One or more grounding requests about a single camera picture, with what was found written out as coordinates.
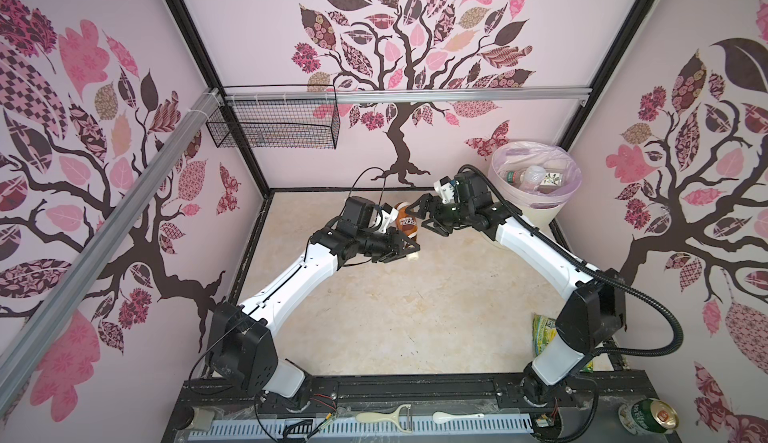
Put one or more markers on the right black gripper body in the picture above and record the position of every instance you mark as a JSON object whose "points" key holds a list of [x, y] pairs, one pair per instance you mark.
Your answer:
{"points": [[444, 217]]}

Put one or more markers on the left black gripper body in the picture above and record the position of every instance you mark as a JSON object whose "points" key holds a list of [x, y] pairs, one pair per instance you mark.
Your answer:
{"points": [[382, 247]]}

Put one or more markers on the white red label bottle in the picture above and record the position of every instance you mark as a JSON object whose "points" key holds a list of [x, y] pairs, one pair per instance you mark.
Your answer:
{"points": [[553, 181]]}

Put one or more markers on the clear bottle red cap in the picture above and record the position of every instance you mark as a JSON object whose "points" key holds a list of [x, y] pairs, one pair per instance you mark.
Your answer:
{"points": [[531, 178]]}

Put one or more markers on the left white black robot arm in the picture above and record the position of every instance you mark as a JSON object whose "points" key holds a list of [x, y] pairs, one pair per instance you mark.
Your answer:
{"points": [[241, 347]]}

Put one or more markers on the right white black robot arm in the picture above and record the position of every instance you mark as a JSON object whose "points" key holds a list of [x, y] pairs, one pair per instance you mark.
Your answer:
{"points": [[594, 310]]}

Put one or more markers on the cream trash bin purple liner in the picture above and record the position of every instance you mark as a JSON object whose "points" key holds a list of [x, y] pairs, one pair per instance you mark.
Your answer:
{"points": [[539, 208]]}

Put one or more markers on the green snack packet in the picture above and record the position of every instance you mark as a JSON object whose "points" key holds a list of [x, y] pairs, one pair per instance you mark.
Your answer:
{"points": [[543, 332]]}

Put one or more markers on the cream vegetable peeler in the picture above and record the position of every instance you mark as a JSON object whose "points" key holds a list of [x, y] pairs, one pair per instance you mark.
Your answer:
{"points": [[401, 418]]}

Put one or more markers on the white plastic spoon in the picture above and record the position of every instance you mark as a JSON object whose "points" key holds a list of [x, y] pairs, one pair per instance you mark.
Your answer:
{"points": [[443, 418]]}

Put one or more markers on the green beverage can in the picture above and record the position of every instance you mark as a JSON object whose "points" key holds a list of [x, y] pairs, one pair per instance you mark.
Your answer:
{"points": [[648, 416]]}

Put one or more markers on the aluminium frame bar back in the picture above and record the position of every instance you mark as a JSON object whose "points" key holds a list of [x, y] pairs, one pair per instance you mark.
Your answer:
{"points": [[424, 95]]}

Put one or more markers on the aluminium frame bar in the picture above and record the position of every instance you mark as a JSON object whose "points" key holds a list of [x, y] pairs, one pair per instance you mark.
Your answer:
{"points": [[29, 346], [424, 95]]}

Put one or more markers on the black wire wall basket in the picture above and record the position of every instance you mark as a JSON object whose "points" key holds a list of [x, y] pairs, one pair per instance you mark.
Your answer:
{"points": [[288, 116]]}

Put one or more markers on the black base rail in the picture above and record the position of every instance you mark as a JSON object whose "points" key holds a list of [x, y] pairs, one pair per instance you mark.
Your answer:
{"points": [[505, 390]]}

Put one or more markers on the white slotted cable duct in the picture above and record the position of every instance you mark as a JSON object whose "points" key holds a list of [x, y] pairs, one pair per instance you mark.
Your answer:
{"points": [[348, 428]]}

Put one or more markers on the aluminium frame bar left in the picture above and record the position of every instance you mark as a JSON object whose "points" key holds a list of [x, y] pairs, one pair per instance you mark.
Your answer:
{"points": [[29, 346]]}

